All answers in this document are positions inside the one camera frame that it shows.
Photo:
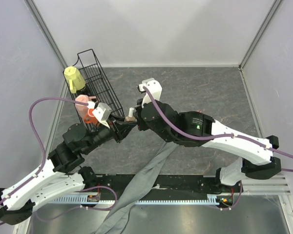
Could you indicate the nail polish bottle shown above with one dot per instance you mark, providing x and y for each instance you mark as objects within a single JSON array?
[{"x": 130, "y": 119}]

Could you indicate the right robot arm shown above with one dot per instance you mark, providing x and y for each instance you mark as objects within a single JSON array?
[{"x": 195, "y": 129}]

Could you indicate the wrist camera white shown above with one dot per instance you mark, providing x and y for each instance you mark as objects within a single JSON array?
[
  {"x": 101, "y": 111},
  {"x": 154, "y": 88}
]

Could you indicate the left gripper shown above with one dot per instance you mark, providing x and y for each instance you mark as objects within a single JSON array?
[{"x": 121, "y": 128}]

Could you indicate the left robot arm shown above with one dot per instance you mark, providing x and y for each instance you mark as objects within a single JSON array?
[{"x": 54, "y": 177}]

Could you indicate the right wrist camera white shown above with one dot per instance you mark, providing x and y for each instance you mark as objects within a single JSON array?
[{"x": 154, "y": 88}]

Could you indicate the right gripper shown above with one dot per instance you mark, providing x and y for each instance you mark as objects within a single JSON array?
[{"x": 141, "y": 126}]

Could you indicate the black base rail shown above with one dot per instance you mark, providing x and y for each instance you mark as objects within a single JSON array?
[{"x": 167, "y": 189}]

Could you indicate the yellow mug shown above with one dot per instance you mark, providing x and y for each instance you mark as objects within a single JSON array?
[{"x": 74, "y": 78}]

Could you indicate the orange mug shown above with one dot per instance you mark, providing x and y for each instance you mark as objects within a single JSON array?
[{"x": 89, "y": 117}]

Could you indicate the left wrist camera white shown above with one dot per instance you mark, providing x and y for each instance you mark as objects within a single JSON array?
[{"x": 101, "y": 111}]

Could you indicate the black wire rack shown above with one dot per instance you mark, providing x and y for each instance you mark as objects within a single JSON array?
[{"x": 97, "y": 83}]

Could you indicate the grey sleeve forearm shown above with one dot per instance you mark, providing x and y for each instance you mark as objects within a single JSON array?
[{"x": 142, "y": 183}]

